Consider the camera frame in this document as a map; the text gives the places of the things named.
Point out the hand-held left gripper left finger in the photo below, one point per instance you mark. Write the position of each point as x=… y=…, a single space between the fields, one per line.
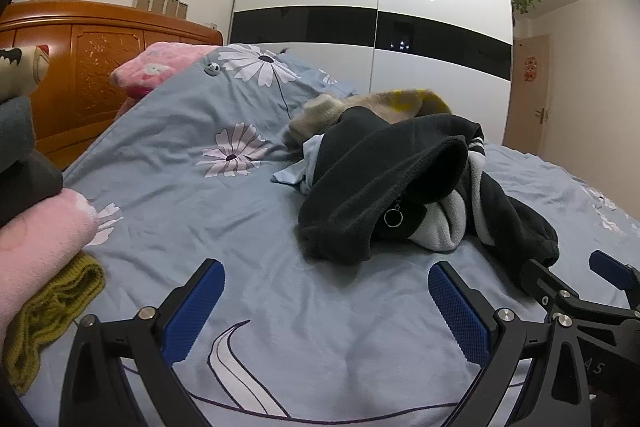
x=195 y=307

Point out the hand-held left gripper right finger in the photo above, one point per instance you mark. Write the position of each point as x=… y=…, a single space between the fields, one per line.
x=460 y=317

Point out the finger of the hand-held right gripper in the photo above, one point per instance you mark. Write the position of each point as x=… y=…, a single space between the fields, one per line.
x=607 y=267
x=542 y=282

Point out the black hooded jacket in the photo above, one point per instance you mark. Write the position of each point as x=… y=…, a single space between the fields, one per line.
x=360 y=187

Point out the blue floral duvet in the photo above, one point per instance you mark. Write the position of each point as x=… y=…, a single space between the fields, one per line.
x=200 y=217

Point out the olive knit garment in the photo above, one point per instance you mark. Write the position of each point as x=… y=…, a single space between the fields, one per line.
x=50 y=307

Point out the light blue garment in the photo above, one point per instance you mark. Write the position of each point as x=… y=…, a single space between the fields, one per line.
x=300 y=174

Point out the pink folded fleece cloth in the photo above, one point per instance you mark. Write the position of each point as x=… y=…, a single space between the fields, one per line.
x=35 y=237

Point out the beige door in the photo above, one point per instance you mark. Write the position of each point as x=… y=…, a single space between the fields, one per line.
x=530 y=107

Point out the red door decoration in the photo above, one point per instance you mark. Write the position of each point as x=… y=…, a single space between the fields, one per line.
x=530 y=68

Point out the dark grey folded garment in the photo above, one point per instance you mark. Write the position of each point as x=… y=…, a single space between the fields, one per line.
x=20 y=167

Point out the beige yellow knit sweater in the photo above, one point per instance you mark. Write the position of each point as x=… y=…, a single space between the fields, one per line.
x=370 y=99

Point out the pink pillow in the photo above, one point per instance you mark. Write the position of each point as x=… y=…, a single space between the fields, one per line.
x=150 y=69

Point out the wooden headboard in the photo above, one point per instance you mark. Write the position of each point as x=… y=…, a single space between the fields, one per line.
x=90 y=72

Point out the printed beige folded cloth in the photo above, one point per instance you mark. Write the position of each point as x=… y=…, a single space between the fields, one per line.
x=25 y=67

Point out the small beige drawer organizer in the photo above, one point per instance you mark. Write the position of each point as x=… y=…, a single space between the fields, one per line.
x=160 y=2

